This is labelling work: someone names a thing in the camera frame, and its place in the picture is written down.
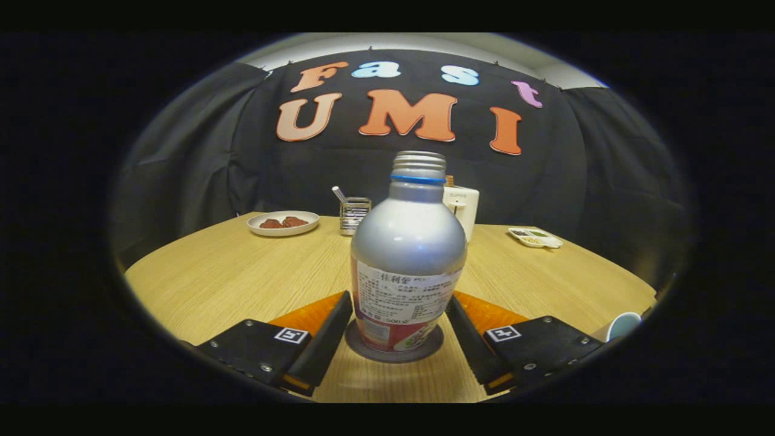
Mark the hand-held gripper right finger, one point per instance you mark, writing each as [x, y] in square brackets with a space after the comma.
[469, 342]

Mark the reddish brown food piece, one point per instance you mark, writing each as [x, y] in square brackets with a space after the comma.
[270, 223]
[295, 221]

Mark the white compartment tray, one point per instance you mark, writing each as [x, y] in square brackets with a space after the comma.
[536, 238]

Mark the white plate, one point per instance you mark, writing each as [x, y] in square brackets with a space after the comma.
[283, 232]

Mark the wooden table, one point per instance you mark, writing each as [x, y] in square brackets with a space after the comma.
[242, 272]

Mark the white cup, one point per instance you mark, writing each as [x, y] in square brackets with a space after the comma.
[623, 327]

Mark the silver juice bottle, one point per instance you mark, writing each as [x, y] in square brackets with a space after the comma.
[408, 242]

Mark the white toaster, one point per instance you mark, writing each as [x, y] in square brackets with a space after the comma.
[467, 206]

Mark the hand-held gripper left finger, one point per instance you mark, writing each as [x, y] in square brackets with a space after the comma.
[321, 345]

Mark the dark brown round coaster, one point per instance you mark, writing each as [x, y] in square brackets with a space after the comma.
[387, 358]

